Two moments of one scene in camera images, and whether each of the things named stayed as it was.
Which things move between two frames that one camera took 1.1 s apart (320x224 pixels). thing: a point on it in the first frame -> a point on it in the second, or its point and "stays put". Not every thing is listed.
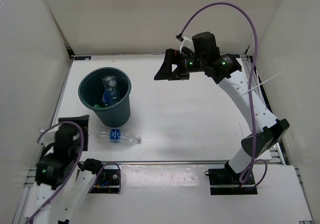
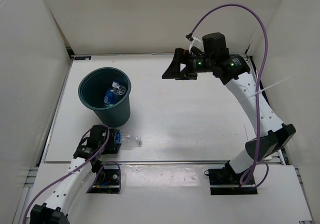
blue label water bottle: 109,96 stays put
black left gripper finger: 83,121 -> 111,147
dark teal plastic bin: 90,93 stays put
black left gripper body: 76,153 -> 102,143
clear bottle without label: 110,82 -> 119,89
